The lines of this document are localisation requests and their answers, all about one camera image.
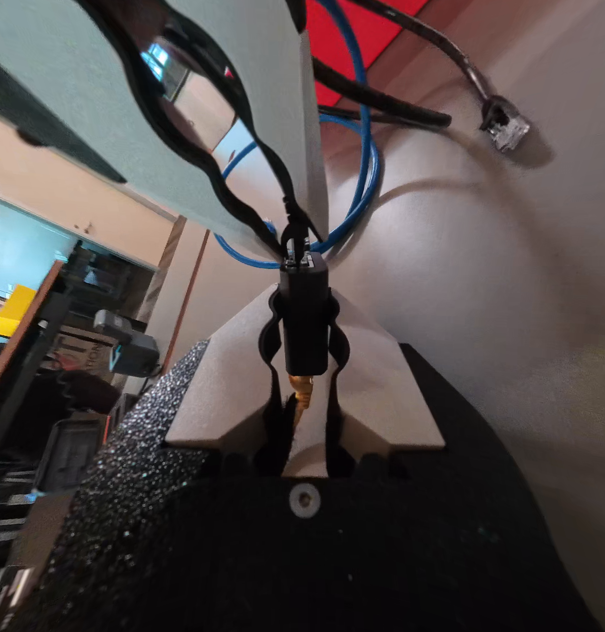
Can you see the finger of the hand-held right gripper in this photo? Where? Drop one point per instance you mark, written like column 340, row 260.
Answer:
column 272, row 74
column 60, row 74

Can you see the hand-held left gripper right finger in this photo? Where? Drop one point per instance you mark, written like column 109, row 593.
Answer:
column 386, row 395

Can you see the black power station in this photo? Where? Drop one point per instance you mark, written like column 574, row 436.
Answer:
column 70, row 454

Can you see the white door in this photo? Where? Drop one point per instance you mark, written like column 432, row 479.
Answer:
column 60, row 187

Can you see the grey battery charger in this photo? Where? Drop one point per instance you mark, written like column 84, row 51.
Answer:
column 129, row 350

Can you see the wooden desk with black frame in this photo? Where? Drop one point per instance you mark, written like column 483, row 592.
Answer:
column 25, row 335

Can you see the small yellow bin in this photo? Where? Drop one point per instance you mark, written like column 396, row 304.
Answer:
column 16, row 311

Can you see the black ethernet port adapter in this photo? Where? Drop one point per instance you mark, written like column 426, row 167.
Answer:
column 305, row 321

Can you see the red plastic bin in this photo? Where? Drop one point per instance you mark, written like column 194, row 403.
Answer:
column 332, row 39

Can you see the printed floor sign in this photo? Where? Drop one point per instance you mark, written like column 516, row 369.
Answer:
column 80, row 353

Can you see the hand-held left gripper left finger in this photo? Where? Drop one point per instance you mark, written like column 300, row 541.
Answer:
column 223, row 395

